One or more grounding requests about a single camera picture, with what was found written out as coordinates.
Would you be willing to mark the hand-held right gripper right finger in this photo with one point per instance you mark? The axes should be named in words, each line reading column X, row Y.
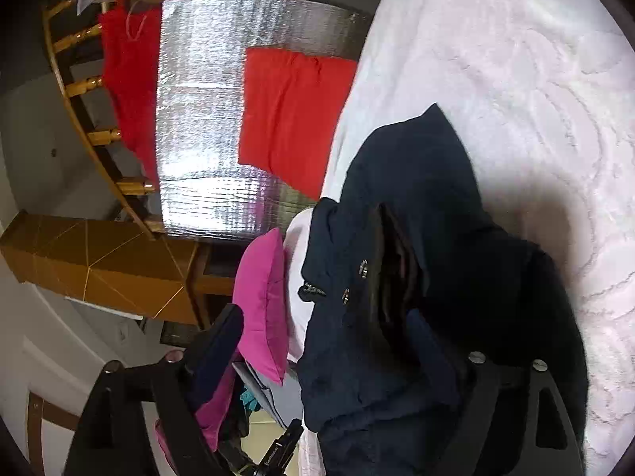
column 436, row 362

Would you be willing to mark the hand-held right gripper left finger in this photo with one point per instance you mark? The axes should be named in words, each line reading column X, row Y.
column 218, row 347

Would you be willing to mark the navy blue jacket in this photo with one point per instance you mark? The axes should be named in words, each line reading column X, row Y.
column 421, row 183

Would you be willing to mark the teal cloth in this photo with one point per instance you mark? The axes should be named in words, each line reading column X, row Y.
column 248, row 400

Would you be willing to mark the magenta pillow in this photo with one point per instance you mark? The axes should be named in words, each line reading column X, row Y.
column 263, row 302

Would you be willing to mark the magenta garment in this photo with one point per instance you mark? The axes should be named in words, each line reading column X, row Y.
column 213, row 411

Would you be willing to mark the grey cloth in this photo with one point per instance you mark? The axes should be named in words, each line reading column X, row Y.
column 268, row 396

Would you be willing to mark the silver foil mat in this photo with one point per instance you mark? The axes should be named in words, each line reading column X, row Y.
column 198, row 109

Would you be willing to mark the folded red cloth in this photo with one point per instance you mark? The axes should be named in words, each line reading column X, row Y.
column 292, row 119

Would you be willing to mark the red garment on chair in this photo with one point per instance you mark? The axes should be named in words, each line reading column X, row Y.
column 131, row 84

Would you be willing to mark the pale pink fluffy blanket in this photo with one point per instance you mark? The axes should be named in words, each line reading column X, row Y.
column 521, row 84

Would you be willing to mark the wooden table frame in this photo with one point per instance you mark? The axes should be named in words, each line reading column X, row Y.
column 216, row 282

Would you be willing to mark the brown curved wooden frame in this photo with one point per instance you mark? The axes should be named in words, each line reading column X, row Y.
column 34, row 431

